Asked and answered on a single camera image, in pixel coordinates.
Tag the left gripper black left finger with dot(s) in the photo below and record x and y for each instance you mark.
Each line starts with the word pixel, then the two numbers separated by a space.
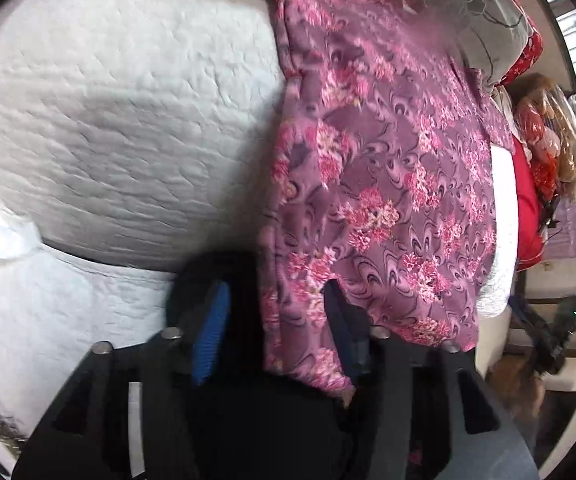
pixel 84 432

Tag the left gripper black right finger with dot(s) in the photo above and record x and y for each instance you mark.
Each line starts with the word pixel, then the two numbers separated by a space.
pixel 418 412

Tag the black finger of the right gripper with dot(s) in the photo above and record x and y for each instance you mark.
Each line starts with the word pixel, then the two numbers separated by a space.
pixel 522 311

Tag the purple pink floral garment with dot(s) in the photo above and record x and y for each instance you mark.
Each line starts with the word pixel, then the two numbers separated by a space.
pixel 381 181

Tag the red cushion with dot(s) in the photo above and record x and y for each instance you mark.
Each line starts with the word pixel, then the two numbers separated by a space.
pixel 530 238

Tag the plastic bag of stuffed toys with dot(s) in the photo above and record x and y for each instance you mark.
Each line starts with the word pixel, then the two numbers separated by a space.
pixel 543 120

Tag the red patterned pillow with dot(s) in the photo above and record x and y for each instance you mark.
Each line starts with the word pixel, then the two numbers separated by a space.
pixel 531 51

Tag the white quilted bed cover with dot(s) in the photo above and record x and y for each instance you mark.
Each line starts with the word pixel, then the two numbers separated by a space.
pixel 131 136

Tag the grey floral pillow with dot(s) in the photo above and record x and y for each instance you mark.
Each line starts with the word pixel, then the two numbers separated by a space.
pixel 491 33

